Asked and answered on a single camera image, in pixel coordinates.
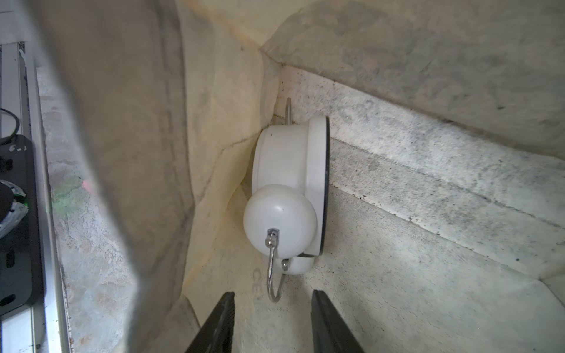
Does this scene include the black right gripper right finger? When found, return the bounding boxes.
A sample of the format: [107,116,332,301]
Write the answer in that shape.
[310,290,364,353]

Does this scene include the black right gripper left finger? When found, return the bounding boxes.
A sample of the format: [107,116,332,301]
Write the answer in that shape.
[185,292,235,353]

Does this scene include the white alarm clock metal handle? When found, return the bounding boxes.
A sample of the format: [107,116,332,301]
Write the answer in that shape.
[244,100,330,303]

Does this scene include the canvas tote bag green handles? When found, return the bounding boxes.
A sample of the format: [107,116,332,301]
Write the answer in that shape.
[21,1,564,352]

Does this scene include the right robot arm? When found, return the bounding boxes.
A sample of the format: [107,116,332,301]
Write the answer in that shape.
[1,108,364,352]

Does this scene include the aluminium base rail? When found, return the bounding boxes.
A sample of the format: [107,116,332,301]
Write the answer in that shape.
[1,42,71,352]

